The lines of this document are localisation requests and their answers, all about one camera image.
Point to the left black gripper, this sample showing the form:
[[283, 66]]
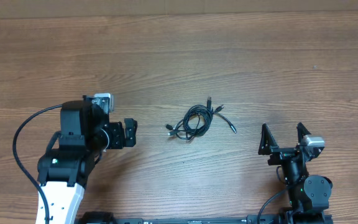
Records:
[[117, 135]]

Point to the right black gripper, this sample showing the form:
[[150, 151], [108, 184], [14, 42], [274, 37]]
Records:
[[286, 152]]

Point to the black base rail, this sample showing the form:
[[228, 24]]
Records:
[[108, 217]]

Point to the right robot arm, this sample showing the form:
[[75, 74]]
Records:
[[308, 194]]

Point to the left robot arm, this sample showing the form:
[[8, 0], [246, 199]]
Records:
[[73, 151]]

